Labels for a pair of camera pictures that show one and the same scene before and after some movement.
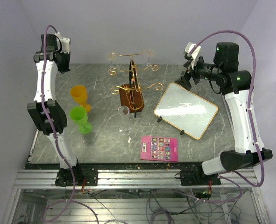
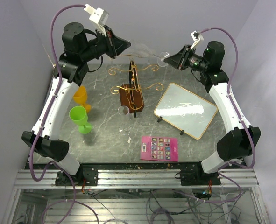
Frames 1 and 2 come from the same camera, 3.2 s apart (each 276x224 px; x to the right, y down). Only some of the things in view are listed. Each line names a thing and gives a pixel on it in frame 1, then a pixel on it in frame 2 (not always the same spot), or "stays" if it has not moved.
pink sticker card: x=159 y=149 stays
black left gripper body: x=64 y=66 to x=102 y=44
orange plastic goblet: x=79 y=93 stays
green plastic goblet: x=79 y=115 stays
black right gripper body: x=201 y=71 to x=190 y=60
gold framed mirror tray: x=188 y=113 stays
